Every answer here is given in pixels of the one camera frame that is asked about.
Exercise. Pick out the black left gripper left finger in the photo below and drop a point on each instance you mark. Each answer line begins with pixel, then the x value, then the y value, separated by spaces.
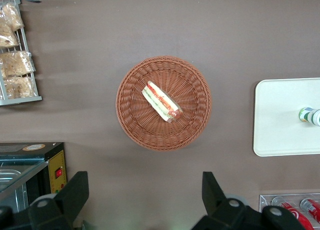
pixel 67 202

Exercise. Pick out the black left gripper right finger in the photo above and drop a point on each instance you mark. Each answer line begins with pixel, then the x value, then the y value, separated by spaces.
pixel 220 210

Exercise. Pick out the green gum bottle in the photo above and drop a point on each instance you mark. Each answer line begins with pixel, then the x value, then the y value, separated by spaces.
pixel 310 116

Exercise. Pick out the beige serving tray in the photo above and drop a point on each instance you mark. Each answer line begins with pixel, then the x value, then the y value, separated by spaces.
pixel 280 119

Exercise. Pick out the clear acrylic bottle rack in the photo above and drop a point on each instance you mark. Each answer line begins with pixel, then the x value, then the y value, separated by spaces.
pixel 266 202

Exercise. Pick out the black food warmer cabinet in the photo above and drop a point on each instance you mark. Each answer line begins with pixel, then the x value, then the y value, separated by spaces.
pixel 25 162

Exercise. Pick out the red cola bottle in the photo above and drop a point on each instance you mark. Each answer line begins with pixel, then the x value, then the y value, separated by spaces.
pixel 312 207
pixel 295 215

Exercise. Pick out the round brown wicker basket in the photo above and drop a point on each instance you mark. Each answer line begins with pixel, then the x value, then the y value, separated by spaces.
pixel 140 129

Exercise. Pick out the wrapped triangle sandwich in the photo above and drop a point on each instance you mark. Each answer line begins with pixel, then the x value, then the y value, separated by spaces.
pixel 161 102

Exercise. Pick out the bagged fried snack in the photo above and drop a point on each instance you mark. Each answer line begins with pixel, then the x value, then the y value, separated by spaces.
pixel 18 87
pixel 7 37
pixel 12 17
pixel 16 63

